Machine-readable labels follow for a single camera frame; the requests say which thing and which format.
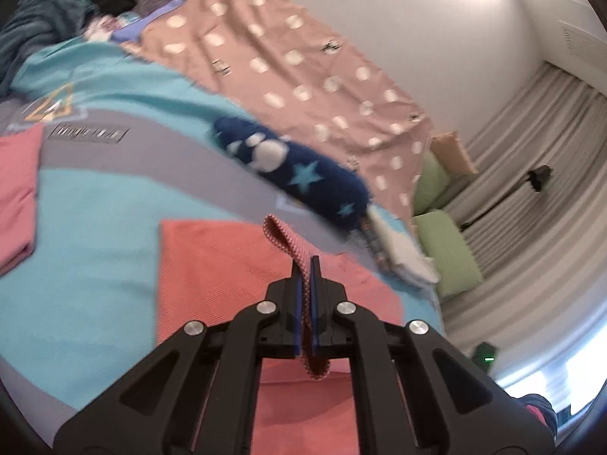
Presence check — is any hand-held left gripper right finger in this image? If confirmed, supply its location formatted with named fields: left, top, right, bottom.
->
left=310, top=256, right=557, bottom=455

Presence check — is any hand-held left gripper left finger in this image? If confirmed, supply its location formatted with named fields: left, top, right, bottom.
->
left=52, top=260, right=309, bottom=455

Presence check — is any coral pink small garment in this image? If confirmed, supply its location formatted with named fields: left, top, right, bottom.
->
left=156, top=214, right=405, bottom=455

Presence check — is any white grey folded garment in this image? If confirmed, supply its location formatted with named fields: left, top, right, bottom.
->
left=363, top=206, right=439, bottom=286

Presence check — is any navy star print garment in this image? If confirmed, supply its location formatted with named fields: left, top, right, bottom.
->
left=212, top=115, right=371, bottom=233

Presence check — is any large green pillow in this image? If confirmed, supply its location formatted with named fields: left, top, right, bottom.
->
left=412, top=211, right=484, bottom=300

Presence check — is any small green pillow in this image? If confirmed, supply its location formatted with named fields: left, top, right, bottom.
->
left=412, top=152, right=451, bottom=216

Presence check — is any black device with green light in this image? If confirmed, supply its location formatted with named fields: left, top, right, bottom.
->
left=474, top=341, right=498, bottom=376

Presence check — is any turquoise and grey blanket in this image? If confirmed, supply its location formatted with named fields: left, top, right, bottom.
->
left=0, top=40, right=444, bottom=418

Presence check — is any grey striped curtain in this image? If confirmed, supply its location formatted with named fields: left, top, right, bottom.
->
left=441, top=61, right=607, bottom=389

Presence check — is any pink polka dot quilt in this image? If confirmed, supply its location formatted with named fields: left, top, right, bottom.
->
left=118, top=0, right=434, bottom=221

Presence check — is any person's pink clothing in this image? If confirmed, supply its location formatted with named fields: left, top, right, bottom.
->
left=519, top=392, right=558, bottom=438

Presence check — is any black stand with head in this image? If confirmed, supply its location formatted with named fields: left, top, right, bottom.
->
left=458, top=165, right=553, bottom=231

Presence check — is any pink folded garment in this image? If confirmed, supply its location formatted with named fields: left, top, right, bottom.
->
left=0, top=126, right=46, bottom=276

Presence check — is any dark teal blanket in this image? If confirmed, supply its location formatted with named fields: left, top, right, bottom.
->
left=0, top=0, right=102, bottom=98

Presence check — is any white wall air conditioner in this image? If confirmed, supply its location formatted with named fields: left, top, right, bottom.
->
left=541, top=0, right=607, bottom=74

